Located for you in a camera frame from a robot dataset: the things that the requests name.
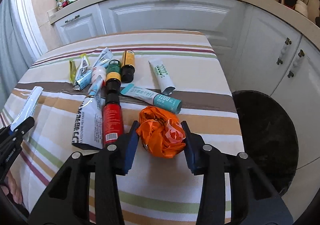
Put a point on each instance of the grey curtain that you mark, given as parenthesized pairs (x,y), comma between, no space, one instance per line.
(15,56)

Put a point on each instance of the black trash bin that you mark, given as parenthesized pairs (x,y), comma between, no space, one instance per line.
(269,137)

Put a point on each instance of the red spray can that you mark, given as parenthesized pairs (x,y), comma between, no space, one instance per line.
(113,126)

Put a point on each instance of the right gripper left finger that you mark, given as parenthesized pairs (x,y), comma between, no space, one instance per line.
(66,198)

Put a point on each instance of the light blue white wrapper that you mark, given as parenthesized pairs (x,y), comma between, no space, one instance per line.
(103,59)

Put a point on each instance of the teal white tube box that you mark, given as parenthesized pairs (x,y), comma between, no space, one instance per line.
(153,98)

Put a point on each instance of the white blue packaging bag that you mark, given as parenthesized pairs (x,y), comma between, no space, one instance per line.
(88,126)

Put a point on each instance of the orange plastic bag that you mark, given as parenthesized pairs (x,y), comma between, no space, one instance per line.
(161,132)

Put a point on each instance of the yellow label black bottle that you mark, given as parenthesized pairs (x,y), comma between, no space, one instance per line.
(128,66)

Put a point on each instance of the green yellow black bottle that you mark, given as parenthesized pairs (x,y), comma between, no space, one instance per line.
(113,78)

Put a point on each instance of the person's left hand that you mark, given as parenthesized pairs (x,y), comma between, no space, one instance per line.
(10,187)

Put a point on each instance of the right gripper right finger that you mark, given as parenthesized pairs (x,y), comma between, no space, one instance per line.
(254,200)

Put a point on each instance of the white kitchen cabinets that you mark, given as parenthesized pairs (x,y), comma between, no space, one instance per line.
(263,45)

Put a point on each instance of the white appliance base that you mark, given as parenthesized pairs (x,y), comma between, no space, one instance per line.
(302,7)

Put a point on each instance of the small white yogurt bottle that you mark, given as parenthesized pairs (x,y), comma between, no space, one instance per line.
(98,71)

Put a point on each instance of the white pouch blue text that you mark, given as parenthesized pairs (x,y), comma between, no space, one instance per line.
(28,108)

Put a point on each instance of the white green tube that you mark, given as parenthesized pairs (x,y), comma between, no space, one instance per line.
(162,75)

